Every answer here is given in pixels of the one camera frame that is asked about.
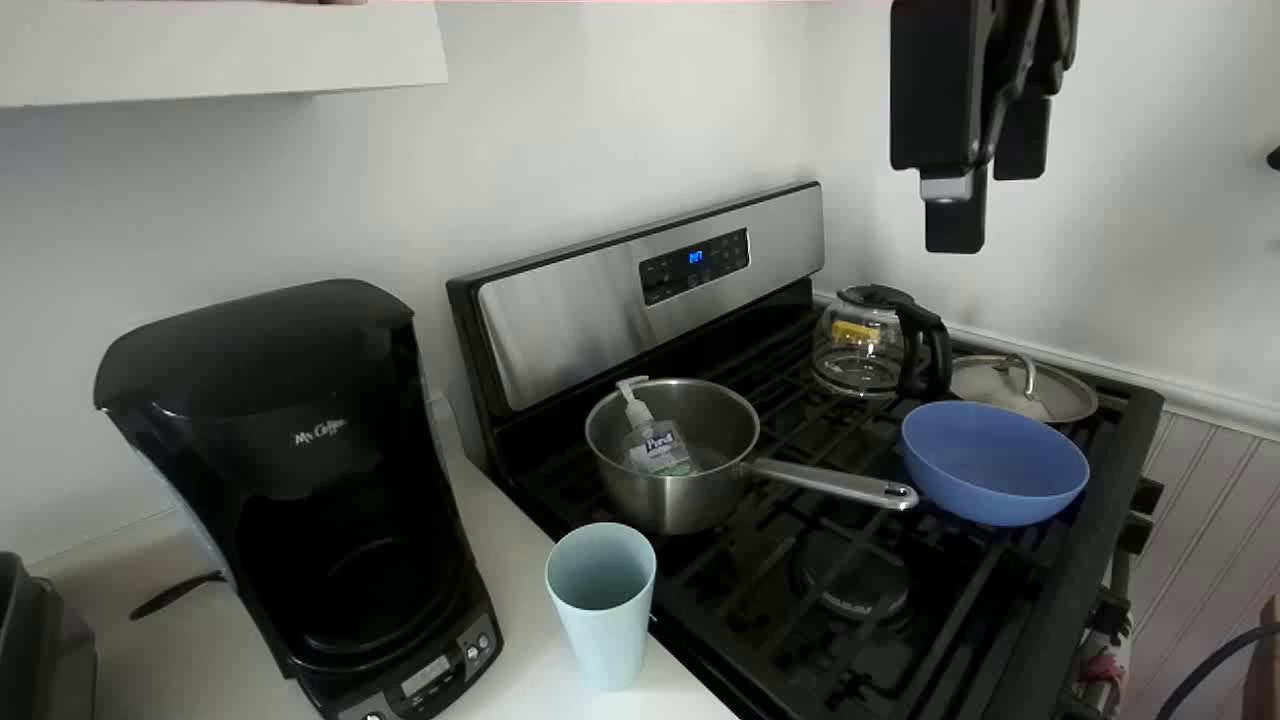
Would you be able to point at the stainless steel saucepan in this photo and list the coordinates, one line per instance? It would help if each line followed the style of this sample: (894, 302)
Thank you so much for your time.
(665, 500)

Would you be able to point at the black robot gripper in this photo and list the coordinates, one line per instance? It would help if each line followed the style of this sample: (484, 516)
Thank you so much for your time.
(943, 81)

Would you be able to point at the wooden post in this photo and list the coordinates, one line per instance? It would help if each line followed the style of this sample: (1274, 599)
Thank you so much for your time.
(1271, 667)

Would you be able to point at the light blue plastic cup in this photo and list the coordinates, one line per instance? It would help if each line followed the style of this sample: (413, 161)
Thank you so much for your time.
(600, 627)

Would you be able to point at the black drip coffee maker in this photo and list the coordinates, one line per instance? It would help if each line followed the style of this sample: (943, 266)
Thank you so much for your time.
(304, 400)

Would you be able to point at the black countertop appliance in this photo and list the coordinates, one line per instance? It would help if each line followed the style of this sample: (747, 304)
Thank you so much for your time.
(42, 652)

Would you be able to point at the clear pump sanitizer bottle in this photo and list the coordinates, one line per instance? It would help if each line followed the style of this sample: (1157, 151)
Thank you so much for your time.
(661, 446)

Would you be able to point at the black stove knob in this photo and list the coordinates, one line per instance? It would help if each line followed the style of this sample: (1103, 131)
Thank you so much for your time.
(1133, 537)
(1147, 498)

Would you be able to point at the blue plastic bowl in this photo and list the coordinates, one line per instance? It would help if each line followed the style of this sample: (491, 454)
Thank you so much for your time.
(995, 465)

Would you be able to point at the black stove burner cap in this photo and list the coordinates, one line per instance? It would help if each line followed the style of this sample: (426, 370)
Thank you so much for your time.
(854, 582)

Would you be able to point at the glass pot lid steel rim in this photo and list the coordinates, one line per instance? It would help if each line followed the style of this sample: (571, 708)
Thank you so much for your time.
(1053, 399)

